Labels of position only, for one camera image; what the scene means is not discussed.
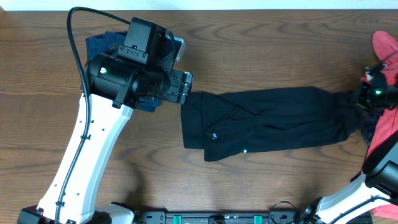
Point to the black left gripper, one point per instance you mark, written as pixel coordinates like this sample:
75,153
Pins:
184,88

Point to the black polo shirt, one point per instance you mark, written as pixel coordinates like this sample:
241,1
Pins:
266,120

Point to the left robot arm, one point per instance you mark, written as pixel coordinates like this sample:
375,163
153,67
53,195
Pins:
135,71

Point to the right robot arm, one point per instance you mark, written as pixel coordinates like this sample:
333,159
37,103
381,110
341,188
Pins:
376,184

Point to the folded dark blue shorts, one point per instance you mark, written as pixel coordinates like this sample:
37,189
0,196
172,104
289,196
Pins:
100,44

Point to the dark patterned garment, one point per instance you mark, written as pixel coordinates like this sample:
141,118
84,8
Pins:
369,126

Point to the red shirt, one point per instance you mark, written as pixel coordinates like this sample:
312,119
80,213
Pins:
383,90

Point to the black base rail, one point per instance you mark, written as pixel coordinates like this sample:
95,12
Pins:
283,216

